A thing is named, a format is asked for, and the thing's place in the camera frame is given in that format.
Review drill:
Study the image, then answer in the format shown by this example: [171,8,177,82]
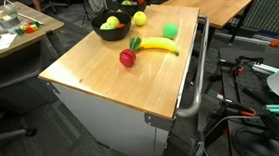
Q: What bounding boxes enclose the red toy radish green leaves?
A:
[117,35,145,69]

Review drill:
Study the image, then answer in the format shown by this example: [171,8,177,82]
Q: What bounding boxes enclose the yellow toy banana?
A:
[137,34,181,60]

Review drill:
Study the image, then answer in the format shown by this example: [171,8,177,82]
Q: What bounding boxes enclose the red toy strawberry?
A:
[116,22,127,30]

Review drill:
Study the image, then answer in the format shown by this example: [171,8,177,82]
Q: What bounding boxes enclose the green toy ball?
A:
[160,22,181,41]

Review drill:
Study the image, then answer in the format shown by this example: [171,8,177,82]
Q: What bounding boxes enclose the yellow toy ball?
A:
[132,9,148,27]
[106,14,121,28]

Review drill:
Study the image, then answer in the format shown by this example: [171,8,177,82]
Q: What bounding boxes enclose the light green dimpled ball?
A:
[99,21,115,31]

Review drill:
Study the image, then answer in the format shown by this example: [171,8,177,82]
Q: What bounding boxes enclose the white cart cabinet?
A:
[43,69,179,156]

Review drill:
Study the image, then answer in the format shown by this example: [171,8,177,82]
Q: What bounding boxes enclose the black bowl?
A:
[116,0,151,17]
[89,9,134,44]

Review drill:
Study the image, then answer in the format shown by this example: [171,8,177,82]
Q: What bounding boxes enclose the wooden office desk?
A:
[0,0,72,115]

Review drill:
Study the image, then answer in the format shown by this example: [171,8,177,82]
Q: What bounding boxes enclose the black perforated breadboard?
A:
[223,60,279,156]

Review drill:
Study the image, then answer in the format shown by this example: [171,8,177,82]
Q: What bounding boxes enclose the long wooden desk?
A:
[161,0,275,50]

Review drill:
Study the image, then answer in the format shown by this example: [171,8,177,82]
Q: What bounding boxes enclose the red toy block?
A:
[24,26,35,35]

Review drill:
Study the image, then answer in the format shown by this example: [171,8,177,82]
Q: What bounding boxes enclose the white stick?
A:
[16,8,45,27]

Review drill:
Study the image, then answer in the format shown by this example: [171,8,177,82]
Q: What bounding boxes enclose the green toy block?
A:
[14,27,25,36]

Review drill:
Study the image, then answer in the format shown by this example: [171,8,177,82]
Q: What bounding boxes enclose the small orange tool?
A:
[269,38,279,48]

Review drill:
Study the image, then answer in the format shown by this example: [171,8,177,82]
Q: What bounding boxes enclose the black office chair base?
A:
[0,99,39,144]

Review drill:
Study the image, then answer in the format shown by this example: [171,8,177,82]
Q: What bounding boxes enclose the clear plastic container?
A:
[0,2,22,30]

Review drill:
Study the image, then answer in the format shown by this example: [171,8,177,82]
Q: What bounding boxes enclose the metal cart handle rail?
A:
[167,13,218,120]

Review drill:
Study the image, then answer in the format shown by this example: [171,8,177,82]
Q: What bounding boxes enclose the black clamp orange handle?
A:
[215,97,261,122]
[216,54,265,80]

